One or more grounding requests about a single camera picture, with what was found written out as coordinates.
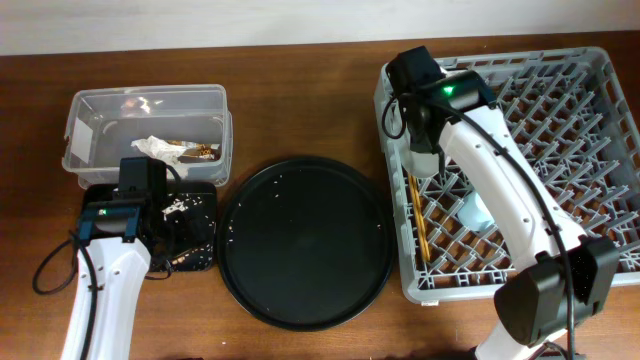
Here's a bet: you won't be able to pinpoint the white napkin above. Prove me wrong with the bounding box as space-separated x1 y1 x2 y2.
131 136 188 178

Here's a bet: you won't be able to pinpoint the gold foil wrapper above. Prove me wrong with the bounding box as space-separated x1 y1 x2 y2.
167 140 221 162

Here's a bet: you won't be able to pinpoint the food scraps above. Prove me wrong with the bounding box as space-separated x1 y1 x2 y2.
163 193 217 272

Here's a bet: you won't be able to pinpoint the wooden chopstick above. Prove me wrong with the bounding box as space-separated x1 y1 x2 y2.
412 174 432 263
407 173 427 261

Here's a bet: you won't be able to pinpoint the blue cup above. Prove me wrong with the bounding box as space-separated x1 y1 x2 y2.
457 191 495 232

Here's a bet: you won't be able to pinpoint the grey plate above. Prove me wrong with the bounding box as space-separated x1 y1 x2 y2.
393 121 441 178

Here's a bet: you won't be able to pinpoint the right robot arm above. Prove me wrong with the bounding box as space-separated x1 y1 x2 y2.
380 46 619 359

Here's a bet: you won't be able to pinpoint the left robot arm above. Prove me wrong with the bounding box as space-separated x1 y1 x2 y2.
61 157 169 359

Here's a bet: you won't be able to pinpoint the grey dishwasher rack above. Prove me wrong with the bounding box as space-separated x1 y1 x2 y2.
374 47 639 306

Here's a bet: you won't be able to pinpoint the black rectangular tray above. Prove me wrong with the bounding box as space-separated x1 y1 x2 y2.
72 181 217 280

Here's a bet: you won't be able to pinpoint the clear plastic bin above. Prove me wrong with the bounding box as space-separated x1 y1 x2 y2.
62 84 233 188

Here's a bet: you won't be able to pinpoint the black round tray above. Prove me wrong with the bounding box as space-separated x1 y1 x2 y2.
216 156 396 332

